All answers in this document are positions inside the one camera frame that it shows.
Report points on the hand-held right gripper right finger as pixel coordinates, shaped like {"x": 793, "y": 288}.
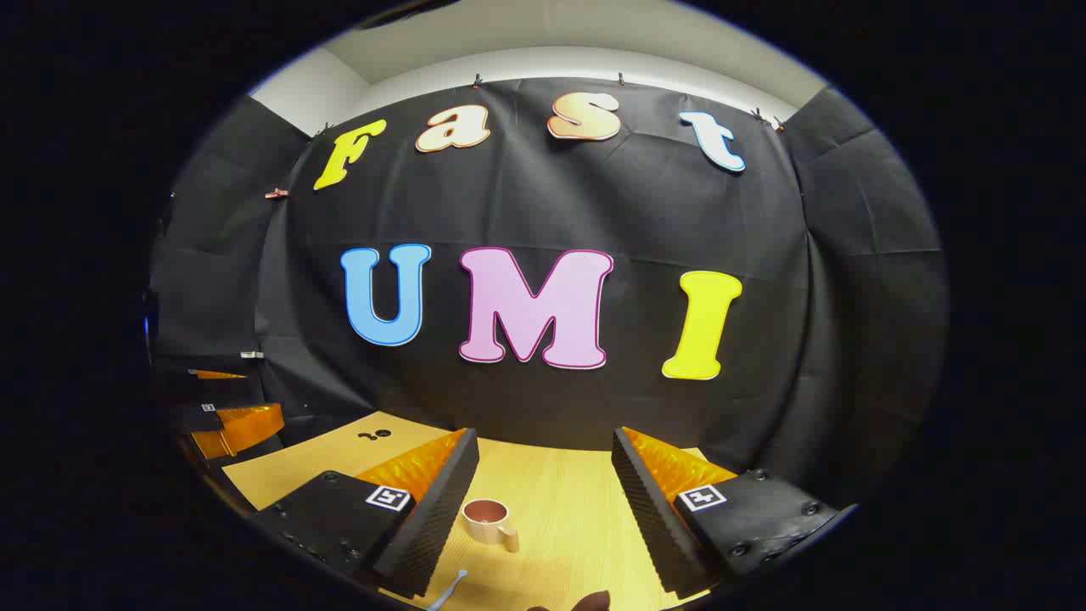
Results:
{"x": 649, "y": 518}

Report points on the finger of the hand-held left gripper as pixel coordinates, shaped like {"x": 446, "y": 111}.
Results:
{"x": 246, "y": 422}
{"x": 216, "y": 374}

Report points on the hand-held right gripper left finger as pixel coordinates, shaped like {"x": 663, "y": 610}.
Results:
{"x": 433, "y": 518}

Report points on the beige cup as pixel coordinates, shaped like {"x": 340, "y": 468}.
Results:
{"x": 485, "y": 528}

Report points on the light blue toothbrush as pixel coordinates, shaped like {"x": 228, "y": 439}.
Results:
{"x": 450, "y": 588}

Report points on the wooden desktop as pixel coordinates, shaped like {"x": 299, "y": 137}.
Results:
{"x": 560, "y": 526}

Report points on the black backdrop cloth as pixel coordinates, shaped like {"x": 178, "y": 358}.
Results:
{"x": 645, "y": 212}

